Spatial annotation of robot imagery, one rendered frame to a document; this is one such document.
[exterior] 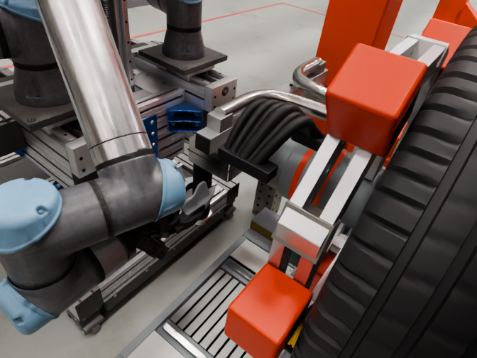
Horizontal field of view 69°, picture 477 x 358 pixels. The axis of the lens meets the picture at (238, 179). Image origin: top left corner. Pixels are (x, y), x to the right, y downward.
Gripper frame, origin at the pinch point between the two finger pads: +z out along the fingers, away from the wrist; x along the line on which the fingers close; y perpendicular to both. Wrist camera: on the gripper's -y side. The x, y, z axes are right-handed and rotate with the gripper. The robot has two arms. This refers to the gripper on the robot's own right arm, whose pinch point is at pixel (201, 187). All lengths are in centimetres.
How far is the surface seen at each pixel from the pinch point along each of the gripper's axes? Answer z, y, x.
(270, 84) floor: 220, -83, 109
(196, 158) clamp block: -2.5, 8.6, -0.6
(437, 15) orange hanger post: 256, -7, 7
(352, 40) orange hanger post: 63, 15, 0
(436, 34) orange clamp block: 38, 28, -23
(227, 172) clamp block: -2.5, 9.2, -7.2
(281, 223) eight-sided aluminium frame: -9.9, 13.3, -21.0
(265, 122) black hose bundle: -1.2, 20.0, -11.7
